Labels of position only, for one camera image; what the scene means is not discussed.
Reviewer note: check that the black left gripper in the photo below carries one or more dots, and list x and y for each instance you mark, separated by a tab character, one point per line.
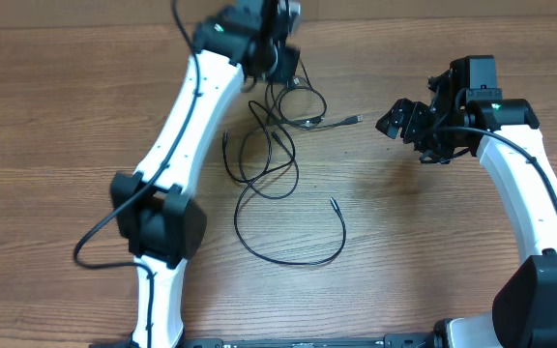
287	62

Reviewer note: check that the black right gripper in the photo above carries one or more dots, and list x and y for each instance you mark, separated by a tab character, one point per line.
417	123

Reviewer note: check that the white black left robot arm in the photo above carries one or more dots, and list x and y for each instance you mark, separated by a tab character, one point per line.
155	206

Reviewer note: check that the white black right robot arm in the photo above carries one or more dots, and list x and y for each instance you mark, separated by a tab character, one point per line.
468	114

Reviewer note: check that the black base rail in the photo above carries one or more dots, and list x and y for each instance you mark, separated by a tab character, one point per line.
307	343

